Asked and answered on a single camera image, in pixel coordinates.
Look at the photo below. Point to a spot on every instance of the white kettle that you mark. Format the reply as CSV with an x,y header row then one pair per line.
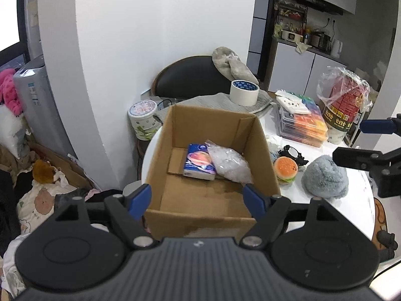
x,y
336,48

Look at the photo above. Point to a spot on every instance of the black chair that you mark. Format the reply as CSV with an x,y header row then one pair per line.
x,y
188,78

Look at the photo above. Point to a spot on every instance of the black range hood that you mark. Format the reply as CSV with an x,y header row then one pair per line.
x,y
313,1

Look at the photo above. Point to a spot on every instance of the white spotted packet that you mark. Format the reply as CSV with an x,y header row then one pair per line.
x,y
291,103

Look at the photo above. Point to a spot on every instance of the window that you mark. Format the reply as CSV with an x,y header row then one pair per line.
x,y
9,12

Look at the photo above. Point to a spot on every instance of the burger plush toy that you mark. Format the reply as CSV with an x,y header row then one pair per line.
x,y
285,167

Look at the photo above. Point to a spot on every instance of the white tape roll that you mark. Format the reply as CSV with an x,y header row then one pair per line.
x,y
241,98

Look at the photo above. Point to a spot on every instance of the flat cardboard sheet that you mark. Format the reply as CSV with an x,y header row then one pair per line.
x,y
72,169

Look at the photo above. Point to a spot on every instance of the black kitchen appliance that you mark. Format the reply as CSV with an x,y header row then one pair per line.
x,y
321,41

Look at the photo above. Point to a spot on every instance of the cardboard box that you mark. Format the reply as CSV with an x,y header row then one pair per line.
x,y
200,128

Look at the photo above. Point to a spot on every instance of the small white cooker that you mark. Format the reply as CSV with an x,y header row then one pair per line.
x,y
291,36

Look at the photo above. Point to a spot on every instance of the dark clothes pile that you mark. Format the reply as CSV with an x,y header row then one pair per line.
x,y
7,210

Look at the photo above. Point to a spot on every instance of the cartoon printed cloth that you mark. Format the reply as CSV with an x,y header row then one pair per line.
x,y
40,203

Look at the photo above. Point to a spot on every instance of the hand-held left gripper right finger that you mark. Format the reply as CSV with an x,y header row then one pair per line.
x,y
253,200

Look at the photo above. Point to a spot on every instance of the colourful clear organizer box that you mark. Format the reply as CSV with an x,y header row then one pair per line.
x,y
307,125

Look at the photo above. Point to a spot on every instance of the white kitchen base cabinet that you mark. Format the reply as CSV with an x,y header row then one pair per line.
x,y
291,69

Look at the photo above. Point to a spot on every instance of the orange cat mat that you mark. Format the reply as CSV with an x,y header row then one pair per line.
x,y
380,216

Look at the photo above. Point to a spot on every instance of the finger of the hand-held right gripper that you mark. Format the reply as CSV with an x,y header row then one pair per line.
x,y
354,158
376,127

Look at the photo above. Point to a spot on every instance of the clear bag around bucket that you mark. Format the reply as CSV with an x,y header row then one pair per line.
x,y
329,78

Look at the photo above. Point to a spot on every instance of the blue tissue pack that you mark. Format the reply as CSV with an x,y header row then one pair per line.
x,y
197,161

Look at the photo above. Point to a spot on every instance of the grey fluffy plush toy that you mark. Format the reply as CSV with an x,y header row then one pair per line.
x,y
325,177

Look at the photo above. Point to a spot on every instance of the grey air purifier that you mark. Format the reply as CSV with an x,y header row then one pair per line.
x,y
40,106

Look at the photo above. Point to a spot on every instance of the white floral tub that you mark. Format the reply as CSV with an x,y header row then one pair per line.
x,y
142,122

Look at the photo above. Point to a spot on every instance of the beige dish cloth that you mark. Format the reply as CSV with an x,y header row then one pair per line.
x,y
302,47

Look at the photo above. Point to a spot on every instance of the white pillow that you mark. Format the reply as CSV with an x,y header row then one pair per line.
x,y
11,131

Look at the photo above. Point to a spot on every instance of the clear plastic bag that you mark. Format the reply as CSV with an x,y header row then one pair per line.
x,y
228,163

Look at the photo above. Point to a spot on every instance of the black frilly soft toy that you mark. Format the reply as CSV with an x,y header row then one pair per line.
x,y
302,161

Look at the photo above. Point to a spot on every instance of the pink plush toy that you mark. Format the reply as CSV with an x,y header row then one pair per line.
x,y
9,91

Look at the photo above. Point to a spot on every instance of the black spice rack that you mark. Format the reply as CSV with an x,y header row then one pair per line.
x,y
291,15

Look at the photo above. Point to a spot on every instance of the white crumpled tissue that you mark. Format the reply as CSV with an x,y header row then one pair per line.
x,y
274,142

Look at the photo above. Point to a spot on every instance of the black framed glass door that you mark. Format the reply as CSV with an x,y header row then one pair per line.
x,y
260,22

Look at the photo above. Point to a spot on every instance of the brown plush toy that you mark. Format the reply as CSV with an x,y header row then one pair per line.
x,y
44,171

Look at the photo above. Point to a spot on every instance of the grey table cloth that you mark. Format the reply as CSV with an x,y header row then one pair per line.
x,y
213,100

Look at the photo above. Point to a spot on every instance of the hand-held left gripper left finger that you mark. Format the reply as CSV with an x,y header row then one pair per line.
x,y
141,199

